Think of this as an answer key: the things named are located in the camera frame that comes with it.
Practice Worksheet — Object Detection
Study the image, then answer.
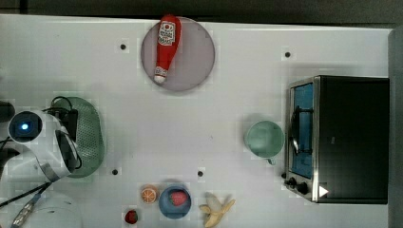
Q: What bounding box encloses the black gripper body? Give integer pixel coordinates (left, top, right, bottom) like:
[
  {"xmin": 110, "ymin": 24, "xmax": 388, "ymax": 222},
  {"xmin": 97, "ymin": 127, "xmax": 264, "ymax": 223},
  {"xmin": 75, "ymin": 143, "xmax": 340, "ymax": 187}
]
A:
[{"xmin": 48, "ymin": 108, "xmax": 78, "ymax": 141}]

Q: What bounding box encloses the green plastic strainer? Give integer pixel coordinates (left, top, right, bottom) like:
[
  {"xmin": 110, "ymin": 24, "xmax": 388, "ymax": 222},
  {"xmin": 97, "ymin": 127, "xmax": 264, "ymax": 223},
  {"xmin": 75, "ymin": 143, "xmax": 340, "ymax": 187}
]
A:
[{"xmin": 51, "ymin": 97, "xmax": 105, "ymax": 179}]

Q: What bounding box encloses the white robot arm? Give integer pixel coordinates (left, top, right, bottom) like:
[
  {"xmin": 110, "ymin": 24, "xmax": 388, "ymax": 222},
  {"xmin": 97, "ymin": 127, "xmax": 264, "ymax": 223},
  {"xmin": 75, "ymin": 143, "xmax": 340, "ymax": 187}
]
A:
[{"xmin": 1, "ymin": 110, "xmax": 83, "ymax": 228}]

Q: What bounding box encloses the toy orange slice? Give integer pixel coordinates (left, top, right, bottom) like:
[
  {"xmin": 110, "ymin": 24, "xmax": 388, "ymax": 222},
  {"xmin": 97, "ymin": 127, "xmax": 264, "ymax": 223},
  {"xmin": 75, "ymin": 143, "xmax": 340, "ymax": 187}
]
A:
[{"xmin": 141, "ymin": 184, "xmax": 159, "ymax": 204}]

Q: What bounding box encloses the small red toy strawberry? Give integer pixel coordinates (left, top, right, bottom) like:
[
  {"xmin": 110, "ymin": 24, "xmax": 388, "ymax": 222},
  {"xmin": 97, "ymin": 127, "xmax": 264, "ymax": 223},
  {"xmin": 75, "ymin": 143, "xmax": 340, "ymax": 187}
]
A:
[{"xmin": 125, "ymin": 210, "xmax": 139, "ymax": 224}]

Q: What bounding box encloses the red ketchup bottle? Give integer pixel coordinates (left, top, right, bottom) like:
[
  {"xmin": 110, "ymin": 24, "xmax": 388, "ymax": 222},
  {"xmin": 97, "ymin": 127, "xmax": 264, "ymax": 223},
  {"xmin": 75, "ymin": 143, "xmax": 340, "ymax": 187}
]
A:
[{"xmin": 154, "ymin": 14, "xmax": 182, "ymax": 84}]

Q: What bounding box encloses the toy strawberry in bowl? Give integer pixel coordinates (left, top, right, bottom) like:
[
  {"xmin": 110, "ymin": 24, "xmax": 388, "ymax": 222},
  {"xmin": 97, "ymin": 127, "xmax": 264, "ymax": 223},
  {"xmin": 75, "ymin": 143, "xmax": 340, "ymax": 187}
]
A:
[{"xmin": 169, "ymin": 191, "xmax": 188, "ymax": 206}]

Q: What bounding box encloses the blue bowl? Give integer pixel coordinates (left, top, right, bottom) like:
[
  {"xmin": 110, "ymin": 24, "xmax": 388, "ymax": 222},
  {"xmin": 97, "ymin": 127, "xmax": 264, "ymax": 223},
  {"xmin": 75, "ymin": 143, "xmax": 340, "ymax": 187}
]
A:
[{"xmin": 159, "ymin": 184, "xmax": 192, "ymax": 219}]

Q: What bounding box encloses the grey round plate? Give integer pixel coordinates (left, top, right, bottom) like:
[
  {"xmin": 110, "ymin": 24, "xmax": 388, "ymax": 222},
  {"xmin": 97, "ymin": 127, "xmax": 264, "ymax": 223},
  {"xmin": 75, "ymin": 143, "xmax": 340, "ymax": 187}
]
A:
[{"xmin": 141, "ymin": 17, "xmax": 215, "ymax": 92}]

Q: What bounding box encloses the toy banana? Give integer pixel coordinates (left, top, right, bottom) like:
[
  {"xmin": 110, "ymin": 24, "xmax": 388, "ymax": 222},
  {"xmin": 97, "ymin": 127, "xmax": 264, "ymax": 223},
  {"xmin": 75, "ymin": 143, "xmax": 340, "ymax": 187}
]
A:
[{"xmin": 199, "ymin": 192, "xmax": 236, "ymax": 228}]

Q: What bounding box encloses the green plastic cup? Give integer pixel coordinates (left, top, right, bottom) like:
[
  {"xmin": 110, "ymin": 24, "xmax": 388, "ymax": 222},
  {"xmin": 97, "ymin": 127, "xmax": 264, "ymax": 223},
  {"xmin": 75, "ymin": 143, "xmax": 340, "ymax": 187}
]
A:
[{"xmin": 243, "ymin": 121, "xmax": 285, "ymax": 165}]

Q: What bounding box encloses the black toaster oven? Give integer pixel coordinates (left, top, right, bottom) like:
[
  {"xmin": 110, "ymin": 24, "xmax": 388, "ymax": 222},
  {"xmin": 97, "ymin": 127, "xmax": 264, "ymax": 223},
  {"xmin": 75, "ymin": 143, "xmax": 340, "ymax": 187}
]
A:
[{"xmin": 282, "ymin": 75, "xmax": 390, "ymax": 204}]

